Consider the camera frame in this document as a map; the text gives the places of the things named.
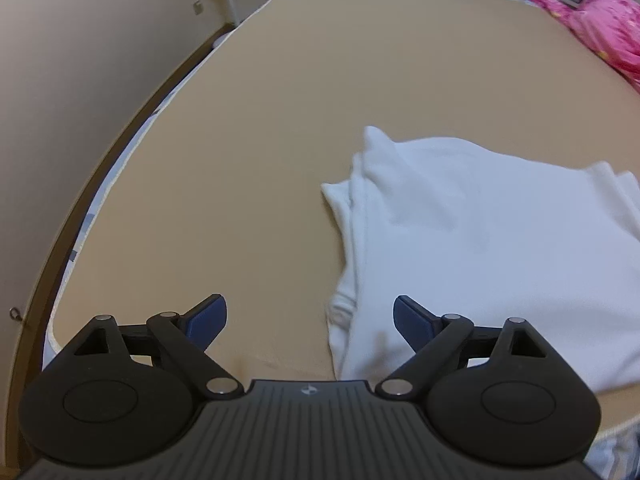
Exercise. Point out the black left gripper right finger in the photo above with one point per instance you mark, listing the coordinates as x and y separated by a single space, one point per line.
501 395

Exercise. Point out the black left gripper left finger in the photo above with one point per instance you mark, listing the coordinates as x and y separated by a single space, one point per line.
119 393

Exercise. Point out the white long-sleeve shirt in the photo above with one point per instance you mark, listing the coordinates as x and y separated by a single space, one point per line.
464 230

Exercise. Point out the tan mattress bed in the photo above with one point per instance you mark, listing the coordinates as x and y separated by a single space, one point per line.
223 195

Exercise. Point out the pink floral quilt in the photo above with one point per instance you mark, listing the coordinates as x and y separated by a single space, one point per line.
608 28

